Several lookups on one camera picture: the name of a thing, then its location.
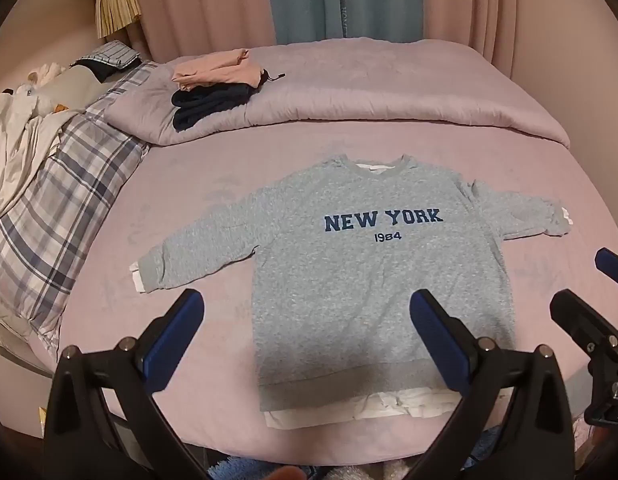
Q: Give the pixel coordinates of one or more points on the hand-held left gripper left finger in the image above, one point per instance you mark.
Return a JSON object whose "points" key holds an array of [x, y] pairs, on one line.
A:
{"points": [[181, 327]]}

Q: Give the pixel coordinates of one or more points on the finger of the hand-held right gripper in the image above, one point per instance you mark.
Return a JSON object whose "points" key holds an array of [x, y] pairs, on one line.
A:
{"points": [[613, 266], [584, 317]]}

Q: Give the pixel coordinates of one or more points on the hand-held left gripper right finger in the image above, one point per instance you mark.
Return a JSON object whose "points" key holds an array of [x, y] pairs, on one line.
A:
{"points": [[431, 330]]}

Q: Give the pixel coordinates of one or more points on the grey lettered sweatshirt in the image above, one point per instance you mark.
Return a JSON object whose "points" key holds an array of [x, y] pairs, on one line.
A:
{"points": [[339, 285]]}

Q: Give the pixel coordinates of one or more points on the pink bed sheet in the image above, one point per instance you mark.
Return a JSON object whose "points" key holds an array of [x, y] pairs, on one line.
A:
{"points": [[189, 210]]}

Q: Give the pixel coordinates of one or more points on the plaid pillow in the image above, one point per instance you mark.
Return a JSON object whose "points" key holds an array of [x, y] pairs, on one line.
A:
{"points": [[54, 210]]}

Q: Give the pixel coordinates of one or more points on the navy folded garment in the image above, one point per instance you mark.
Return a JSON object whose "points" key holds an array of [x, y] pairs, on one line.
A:
{"points": [[204, 105]]}

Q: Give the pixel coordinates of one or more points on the white crumpled cloth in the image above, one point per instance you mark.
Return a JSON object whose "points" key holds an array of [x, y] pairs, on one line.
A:
{"points": [[14, 150]]}

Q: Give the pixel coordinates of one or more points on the pink comforter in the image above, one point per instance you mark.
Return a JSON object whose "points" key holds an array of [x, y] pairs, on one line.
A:
{"points": [[389, 85]]}

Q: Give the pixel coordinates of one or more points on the peach folded garment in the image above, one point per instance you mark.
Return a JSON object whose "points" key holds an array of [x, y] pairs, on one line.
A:
{"points": [[214, 70]]}

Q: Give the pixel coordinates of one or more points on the beige pillow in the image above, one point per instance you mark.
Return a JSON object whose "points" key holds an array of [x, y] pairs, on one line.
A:
{"points": [[71, 87]]}

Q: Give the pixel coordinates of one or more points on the black folded cloth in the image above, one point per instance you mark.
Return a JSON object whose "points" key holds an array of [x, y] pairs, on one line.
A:
{"points": [[96, 69]]}

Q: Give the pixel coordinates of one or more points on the white plush toy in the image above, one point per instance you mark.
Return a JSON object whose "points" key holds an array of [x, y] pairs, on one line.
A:
{"points": [[41, 77]]}

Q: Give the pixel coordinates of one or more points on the yellow striped valance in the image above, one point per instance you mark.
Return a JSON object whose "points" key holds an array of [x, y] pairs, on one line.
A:
{"points": [[116, 2]]}

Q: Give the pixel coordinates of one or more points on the teal curtain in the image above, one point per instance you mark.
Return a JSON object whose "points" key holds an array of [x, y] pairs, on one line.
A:
{"points": [[339, 0]]}

